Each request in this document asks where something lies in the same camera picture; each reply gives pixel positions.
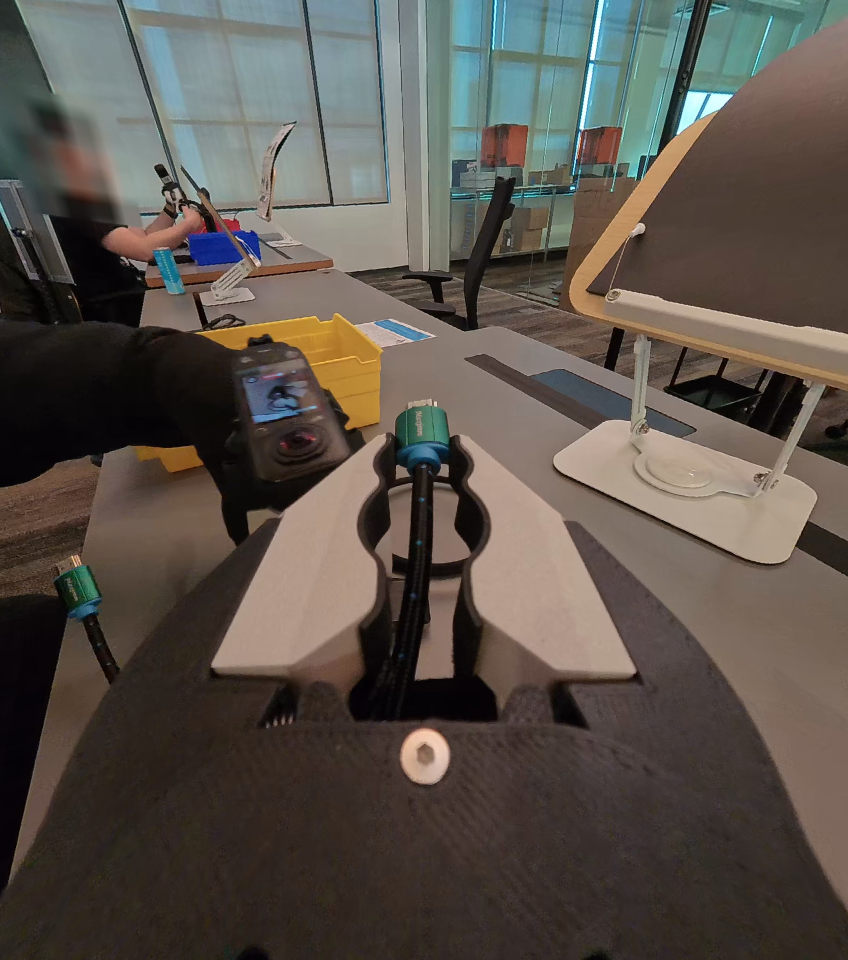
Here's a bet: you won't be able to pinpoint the black board with wooden rim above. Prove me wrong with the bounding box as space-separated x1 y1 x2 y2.
560 7 848 402

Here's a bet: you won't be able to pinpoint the black floor bin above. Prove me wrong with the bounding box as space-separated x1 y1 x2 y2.
667 371 763 410

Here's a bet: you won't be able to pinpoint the white and blue paper sheet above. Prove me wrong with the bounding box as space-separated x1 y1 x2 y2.
355 318 436 348

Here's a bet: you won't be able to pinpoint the wood-edged side table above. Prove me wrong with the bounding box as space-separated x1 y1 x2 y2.
142 238 335 310

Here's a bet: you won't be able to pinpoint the black office chair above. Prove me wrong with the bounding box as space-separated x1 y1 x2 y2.
403 176 517 333

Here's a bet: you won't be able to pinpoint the black adapter cable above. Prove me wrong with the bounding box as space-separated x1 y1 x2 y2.
386 483 474 624

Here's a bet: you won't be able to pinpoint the braided HDMI cable green plugs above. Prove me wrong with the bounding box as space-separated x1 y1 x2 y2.
55 399 457 721

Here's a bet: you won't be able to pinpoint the blue plastic bin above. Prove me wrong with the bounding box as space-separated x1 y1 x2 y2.
187 228 264 267

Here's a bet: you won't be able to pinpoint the person's left forearm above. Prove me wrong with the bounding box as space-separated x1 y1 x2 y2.
0 318 241 495

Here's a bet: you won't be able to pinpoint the curved white board on stand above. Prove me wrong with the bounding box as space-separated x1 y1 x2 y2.
255 122 298 247

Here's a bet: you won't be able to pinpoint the distant board on white stand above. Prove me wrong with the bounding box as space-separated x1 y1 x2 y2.
180 165 264 305

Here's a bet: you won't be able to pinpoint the orange 3D printer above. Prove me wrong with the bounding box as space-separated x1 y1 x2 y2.
480 123 529 170
577 126 624 177

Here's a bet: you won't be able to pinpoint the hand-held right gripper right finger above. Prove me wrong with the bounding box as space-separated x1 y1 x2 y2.
452 433 640 700

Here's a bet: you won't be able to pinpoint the yellow plastic bin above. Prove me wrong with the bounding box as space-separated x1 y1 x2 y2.
135 313 384 475

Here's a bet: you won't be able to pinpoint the large cardboard box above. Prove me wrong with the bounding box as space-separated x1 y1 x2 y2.
562 176 646 312

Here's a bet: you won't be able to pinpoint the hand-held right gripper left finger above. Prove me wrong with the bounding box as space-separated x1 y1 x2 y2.
210 433 397 702

